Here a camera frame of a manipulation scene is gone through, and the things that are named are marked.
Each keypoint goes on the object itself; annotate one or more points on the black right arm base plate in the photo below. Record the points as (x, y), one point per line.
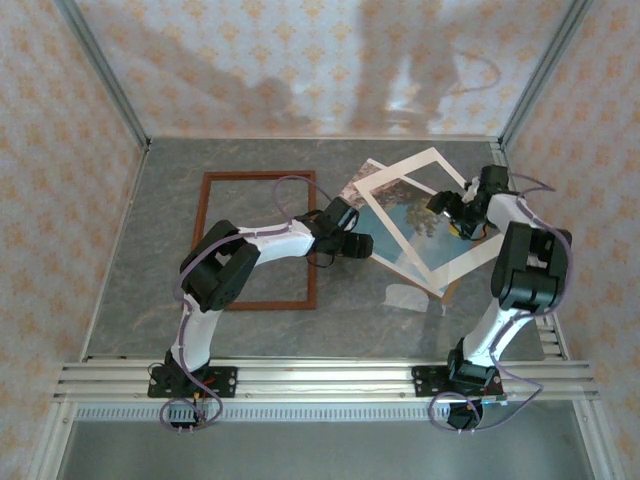
(427, 382)

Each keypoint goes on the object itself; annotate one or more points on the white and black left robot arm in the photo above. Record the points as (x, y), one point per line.
(200, 330)

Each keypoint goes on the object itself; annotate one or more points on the aluminium mounting rail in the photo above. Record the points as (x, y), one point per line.
(325, 382)

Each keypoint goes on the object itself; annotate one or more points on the brown wooden picture frame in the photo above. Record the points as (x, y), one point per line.
(280, 305)

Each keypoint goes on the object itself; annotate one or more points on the grey metal sheet panel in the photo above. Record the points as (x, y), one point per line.
(325, 450)

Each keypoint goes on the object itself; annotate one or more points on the sea and tree photo print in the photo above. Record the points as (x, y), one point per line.
(400, 235)

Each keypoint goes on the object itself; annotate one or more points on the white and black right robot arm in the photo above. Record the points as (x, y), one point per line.
(525, 280)

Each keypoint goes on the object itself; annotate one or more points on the black connector box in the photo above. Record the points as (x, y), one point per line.
(182, 415)
(462, 415)

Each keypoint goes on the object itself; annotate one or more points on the brown fibreboard backing board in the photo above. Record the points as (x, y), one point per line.
(450, 292)

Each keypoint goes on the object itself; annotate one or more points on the white cardboard picture mat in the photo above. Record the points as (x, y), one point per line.
(395, 172)

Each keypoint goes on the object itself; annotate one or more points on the aluminium frame post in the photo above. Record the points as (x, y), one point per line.
(55, 440)
(597, 440)
(110, 80)
(542, 75)

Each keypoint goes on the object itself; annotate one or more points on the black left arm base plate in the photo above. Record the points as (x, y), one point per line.
(225, 382)

